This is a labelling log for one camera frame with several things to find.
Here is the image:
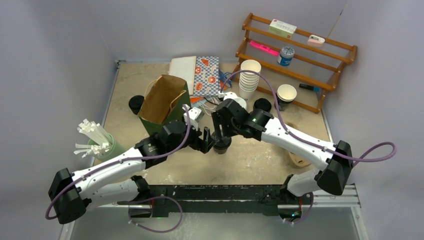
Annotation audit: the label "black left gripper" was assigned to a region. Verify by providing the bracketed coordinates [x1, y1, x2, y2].
[167, 118, 216, 154]

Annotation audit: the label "dark takeout coffee cup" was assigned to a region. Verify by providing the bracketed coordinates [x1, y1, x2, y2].
[213, 140, 232, 155]

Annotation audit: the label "single black coffee lid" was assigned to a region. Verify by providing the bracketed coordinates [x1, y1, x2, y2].
[211, 132, 232, 145]

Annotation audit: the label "green paper bag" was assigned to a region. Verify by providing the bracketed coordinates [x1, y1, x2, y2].
[137, 74, 191, 135]

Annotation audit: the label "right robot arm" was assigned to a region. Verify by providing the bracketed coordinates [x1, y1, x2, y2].
[212, 99, 353, 204]

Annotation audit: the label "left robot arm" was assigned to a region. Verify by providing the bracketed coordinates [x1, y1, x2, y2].
[45, 120, 216, 225]

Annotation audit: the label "dark printed coffee cup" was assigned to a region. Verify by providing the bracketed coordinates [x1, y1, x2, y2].
[276, 84, 297, 111]

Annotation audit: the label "white lid stack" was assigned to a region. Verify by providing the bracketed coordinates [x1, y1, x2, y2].
[234, 97, 247, 110]

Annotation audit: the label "stack of white paper cups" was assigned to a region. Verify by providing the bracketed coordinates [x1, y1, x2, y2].
[239, 59, 262, 100]

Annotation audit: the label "orange paper bag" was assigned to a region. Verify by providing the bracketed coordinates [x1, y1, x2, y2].
[190, 81, 232, 104]

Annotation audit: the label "blue checkered bakery bag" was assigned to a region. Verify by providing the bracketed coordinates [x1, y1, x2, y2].
[191, 56, 221, 97]

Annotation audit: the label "pink highlighter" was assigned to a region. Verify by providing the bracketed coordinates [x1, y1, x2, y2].
[249, 40, 280, 57]

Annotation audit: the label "wooden shelf rack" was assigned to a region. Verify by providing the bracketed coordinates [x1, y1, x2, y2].
[233, 13, 358, 114]

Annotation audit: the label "dark blue marker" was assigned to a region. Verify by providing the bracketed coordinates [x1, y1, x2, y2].
[299, 83, 321, 92]

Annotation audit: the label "blue lidded jar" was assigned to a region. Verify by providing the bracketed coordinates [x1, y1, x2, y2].
[277, 46, 295, 67]

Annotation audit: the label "green straw holder cup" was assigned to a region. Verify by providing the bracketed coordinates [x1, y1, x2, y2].
[86, 132, 126, 162]

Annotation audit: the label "white green box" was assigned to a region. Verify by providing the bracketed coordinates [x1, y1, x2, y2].
[267, 19, 297, 39]

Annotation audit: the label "pink white small case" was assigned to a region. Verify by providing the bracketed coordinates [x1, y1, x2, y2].
[307, 34, 326, 48]

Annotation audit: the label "wrapped white straws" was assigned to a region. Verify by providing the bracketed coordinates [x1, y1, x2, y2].
[73, 119, 113, 158]

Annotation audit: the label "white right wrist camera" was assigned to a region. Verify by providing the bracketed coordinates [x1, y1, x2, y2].
[217, 91, 238, 102]

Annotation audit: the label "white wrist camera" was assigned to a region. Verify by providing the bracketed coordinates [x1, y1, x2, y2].
[182, 104, 205, 130]
[217, 91, 238, 102]

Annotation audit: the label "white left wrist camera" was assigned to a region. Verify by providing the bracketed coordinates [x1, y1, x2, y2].
[182, 104, 205, 130]

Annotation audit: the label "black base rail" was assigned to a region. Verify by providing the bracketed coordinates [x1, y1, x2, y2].
[117, 184, 319, 220]

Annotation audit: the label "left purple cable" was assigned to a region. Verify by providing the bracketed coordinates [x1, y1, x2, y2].
[44, 104, 192, 221]

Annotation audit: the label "purple cable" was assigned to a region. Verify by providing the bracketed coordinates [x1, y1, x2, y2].
[44, 104, 192, 221]
[218, 69, 398, 163]

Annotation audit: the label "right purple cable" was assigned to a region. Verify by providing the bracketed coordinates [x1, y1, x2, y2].
[218, 69, 398, 163]

